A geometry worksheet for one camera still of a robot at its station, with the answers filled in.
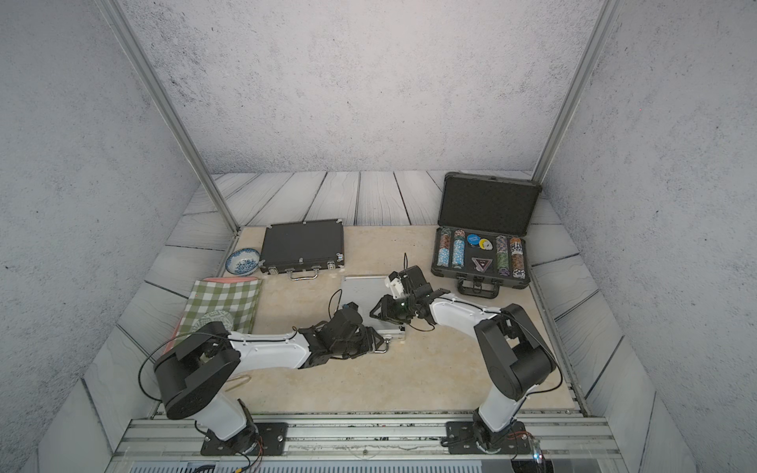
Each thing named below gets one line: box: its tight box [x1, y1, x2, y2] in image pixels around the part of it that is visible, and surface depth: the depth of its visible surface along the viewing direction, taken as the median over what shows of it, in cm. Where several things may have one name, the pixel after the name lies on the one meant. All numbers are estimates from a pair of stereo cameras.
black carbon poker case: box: [258, 218, 345, 281], surface depth 111 cm
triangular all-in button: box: [471, 257, 493, 273], surface depth 106 cm
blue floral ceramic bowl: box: [224, 247, 261, 276], surface depth 110 cm
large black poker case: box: [430, 171, 544, 300], surface depth 107 cm
